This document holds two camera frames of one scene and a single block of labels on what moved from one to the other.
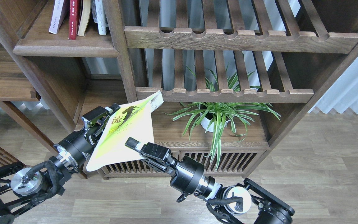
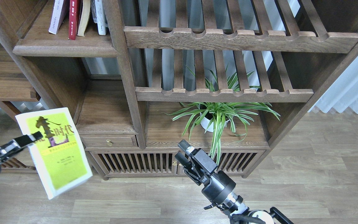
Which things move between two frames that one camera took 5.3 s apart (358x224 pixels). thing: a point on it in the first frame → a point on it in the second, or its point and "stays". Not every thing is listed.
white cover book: (61, 9) stays
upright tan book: (85, 13) stays
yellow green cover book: (133, 119) → (59, 156)
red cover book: (73, 19) stays
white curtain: (356, 87) stays
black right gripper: (188, 175) → (218, 186)
